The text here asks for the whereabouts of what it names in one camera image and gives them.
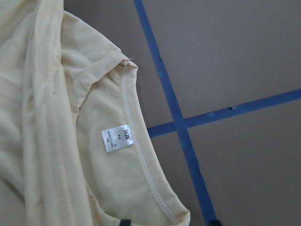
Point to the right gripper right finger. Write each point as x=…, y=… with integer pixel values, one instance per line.
x=214, y=222

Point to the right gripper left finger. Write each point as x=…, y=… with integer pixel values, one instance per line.
x=125, y=222

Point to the cream long-sleeve graphic shirt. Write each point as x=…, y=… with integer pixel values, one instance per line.
x=74, y=148

